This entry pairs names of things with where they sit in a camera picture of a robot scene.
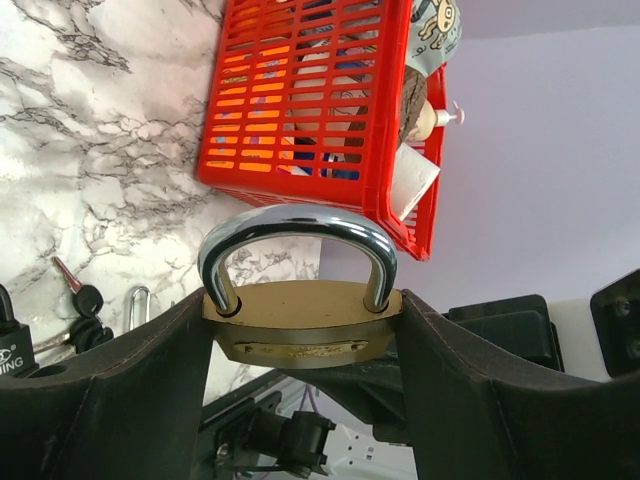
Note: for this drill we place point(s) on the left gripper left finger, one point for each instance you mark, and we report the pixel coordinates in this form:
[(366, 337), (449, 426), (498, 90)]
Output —
[(128, 409)]

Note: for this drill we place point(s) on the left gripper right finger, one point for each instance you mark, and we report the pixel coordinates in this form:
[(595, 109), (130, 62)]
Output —
[(476, 411)]

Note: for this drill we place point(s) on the black-headed keys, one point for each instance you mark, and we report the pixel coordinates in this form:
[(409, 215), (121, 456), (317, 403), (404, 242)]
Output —
[(88, 330)]

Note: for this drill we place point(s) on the small brass padlock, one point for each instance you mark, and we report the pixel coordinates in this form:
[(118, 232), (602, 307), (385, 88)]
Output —
[(138, 307)]

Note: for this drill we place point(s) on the black padlock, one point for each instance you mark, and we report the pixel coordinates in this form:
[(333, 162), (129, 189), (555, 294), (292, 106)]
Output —
[(16, 346)]

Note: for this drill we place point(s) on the large brass padlock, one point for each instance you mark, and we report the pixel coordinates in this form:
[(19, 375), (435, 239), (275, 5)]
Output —
[(303, 324)]

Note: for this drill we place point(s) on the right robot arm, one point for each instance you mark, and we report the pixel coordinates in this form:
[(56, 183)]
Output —
[(597, 340)]

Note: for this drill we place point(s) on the white toilet paper roll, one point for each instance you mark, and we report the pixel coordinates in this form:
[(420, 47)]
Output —
[(413, 175)]

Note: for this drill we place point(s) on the cream pump lotion bottle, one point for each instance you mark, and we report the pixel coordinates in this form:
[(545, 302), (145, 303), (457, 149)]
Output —
[(431, 118)]

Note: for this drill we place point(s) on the red plastic basket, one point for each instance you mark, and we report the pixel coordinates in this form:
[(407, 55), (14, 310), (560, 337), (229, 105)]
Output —
[(305, 107)]

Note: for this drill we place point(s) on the light blue wipes pack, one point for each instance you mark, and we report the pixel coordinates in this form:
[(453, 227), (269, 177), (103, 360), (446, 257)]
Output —
[(434, 33)]

